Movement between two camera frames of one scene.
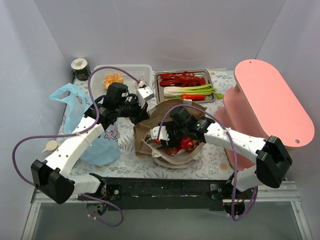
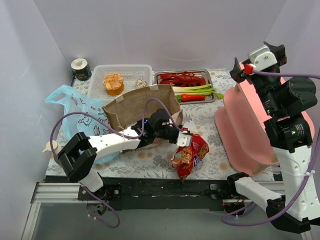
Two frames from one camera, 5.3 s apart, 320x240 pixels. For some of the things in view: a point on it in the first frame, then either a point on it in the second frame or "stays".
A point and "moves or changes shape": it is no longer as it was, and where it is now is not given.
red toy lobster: x=184 y=79 stays
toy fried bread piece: x=110 y=78 stays
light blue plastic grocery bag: x=106 y=148 stays
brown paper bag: x=145 y=145 moves or changes shape
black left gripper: x=141 y=115 -> x=173 y=134
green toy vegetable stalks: x=178 y=91 stays
